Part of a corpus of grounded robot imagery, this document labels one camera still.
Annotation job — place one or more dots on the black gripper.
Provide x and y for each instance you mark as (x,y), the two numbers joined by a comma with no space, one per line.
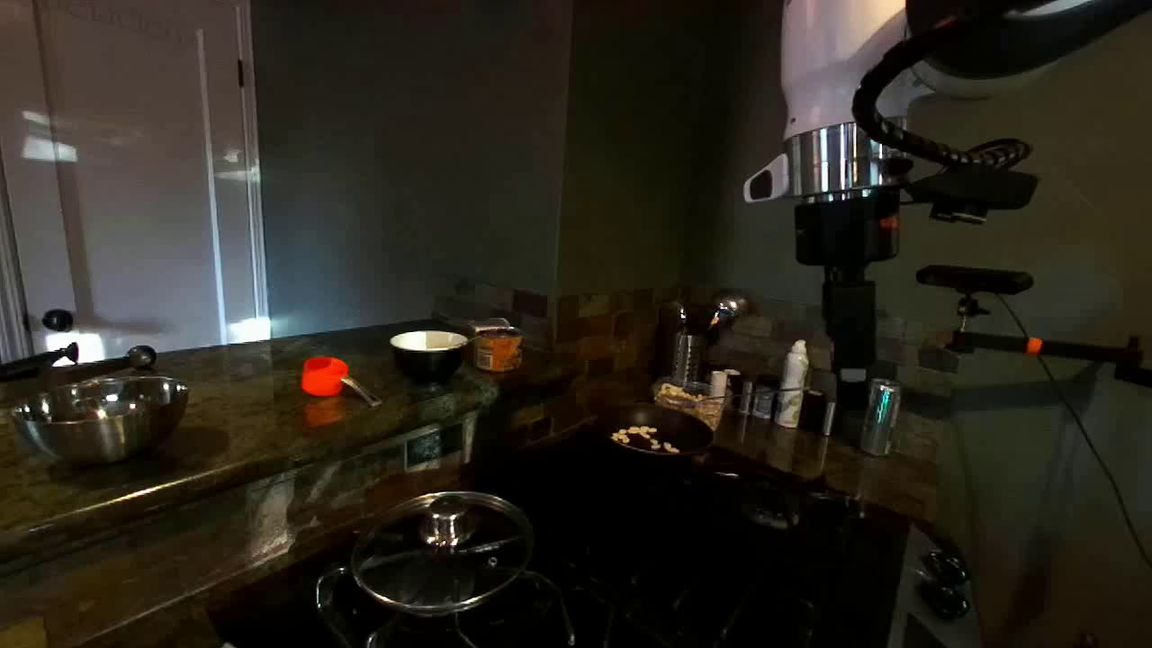
(846,233)

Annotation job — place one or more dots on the black bowl with white inside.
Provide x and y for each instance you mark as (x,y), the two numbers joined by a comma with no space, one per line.
(429,357)

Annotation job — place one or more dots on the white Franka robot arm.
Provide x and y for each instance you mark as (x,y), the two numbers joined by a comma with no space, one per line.
(841,59)

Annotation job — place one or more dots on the black clamp arm with orange joint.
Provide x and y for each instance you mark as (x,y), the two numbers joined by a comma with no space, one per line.
(1045,348)

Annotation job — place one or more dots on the stainless steel mixing bowl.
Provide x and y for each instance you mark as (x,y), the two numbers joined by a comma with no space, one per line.
(94,419)

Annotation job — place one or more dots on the white bottle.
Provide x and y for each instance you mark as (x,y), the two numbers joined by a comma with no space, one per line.
(793,388)

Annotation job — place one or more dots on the silver drink can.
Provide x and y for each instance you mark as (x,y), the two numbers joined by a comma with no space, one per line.
(885,419)

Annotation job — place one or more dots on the dark shaker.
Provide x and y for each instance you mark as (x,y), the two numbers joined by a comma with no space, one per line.
(757,396)

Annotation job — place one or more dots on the small white shaker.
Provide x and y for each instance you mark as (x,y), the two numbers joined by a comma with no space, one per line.
(723,384)

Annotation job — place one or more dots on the metal ladle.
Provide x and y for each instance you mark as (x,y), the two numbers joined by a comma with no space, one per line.
(726,311)

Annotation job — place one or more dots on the metal utensil holder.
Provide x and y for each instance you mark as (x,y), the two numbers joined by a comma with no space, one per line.
(685,357)

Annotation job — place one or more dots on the black frying pan with food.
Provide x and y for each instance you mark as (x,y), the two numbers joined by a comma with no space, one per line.
(651,441)

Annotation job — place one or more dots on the black gas stove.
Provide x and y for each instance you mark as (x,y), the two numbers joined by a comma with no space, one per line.
(723,563)

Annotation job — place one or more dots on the black stove knobs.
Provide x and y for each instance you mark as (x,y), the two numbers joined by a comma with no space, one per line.
(949,581)

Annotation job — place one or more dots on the small brown box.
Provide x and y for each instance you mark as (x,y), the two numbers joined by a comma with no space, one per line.
(495,348)

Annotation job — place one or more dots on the glass lid with metal knob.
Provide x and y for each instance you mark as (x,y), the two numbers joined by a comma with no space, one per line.
(442,555)

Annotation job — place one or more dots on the orange measuring cup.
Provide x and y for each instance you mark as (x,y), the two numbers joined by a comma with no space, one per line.
(322,375)

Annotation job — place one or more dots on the dark pot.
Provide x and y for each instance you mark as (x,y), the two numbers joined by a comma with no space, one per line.
(346,606)

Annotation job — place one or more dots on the white door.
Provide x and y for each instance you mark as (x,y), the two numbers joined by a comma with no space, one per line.
(130,180)

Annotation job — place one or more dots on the black camera on clamp arm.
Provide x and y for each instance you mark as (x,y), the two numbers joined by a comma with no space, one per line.
(972,280)

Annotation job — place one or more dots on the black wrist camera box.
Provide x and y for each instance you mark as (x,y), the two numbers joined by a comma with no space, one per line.
(972,187)

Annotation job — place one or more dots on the wall outlet plate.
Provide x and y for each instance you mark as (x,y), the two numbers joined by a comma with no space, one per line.
(427,447)

